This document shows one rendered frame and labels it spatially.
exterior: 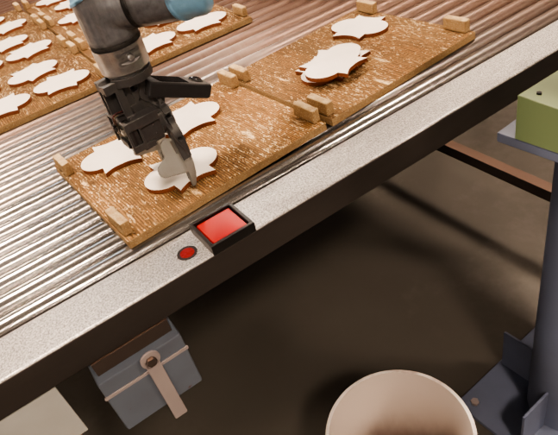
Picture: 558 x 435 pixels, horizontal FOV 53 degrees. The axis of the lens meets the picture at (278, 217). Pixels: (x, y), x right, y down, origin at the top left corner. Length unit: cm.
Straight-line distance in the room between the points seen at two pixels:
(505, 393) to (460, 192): 92
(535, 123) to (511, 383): 91
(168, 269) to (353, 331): 111
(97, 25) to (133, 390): 52
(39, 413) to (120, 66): 50
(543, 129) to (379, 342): 101
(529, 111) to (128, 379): 76
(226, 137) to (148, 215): 23
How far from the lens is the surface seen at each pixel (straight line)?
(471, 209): 227
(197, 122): 112
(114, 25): 84
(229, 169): 96
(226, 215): 87
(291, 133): 102
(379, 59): 123
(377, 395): 137
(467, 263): 205
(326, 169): 94
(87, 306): 85
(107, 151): 114
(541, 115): 101
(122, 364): 87
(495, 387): 173
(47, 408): 90
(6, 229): 111
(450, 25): 131
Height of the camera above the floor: 145
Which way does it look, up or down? 38 degrees down
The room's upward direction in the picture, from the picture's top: 15 degrees counter-clockwise
